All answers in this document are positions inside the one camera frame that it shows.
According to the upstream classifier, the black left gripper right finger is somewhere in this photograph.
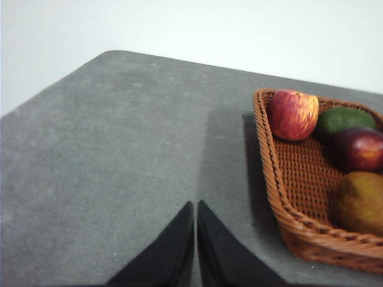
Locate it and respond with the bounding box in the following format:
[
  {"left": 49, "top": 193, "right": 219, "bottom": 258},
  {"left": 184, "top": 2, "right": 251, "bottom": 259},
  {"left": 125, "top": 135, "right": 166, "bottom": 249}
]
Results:
[{"left": 196, "top": 199, "right": 290, "bottom": 287}]

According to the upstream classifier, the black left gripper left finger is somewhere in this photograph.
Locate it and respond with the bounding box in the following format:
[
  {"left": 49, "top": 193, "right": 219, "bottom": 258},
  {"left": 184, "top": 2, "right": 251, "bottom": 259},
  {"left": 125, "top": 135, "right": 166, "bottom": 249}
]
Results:
[{"left": 106, "top": 201, "right": 195, "bottom": 287}]

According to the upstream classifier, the brownish yellow fruit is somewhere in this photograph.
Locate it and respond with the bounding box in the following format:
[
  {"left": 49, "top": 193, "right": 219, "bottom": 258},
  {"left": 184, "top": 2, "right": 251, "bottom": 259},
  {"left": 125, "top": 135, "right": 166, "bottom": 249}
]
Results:
[{"left": 333, "top": 170, "right": 383, "bottom": 237}]

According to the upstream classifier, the brown wicker basket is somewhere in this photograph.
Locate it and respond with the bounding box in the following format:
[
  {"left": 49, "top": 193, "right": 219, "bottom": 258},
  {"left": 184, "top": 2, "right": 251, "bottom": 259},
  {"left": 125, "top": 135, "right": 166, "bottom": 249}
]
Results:
[{"left": 253, "top": 88, "right": 383, "bottom": 275}]

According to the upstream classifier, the red yellow apple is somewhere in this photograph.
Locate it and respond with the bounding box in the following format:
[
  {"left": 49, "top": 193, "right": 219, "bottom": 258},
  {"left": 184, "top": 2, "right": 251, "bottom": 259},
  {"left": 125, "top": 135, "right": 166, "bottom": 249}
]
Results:
[{"left": 268, "top": 88, "right": 320, "bottom": 141}]

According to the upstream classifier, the dark red plum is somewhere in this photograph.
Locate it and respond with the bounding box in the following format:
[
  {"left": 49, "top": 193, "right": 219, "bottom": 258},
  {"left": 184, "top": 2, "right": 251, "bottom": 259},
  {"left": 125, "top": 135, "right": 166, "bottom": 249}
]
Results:
[{"left": 330, "top": 127, "right": 383, "bottom": 173}]

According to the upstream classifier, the green fruit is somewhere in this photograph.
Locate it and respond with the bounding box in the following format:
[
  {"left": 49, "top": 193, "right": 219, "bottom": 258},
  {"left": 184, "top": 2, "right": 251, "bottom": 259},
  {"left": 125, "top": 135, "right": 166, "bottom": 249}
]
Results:
[{"left": 312, "top": 106, "right": 378, "bottom": 141}]

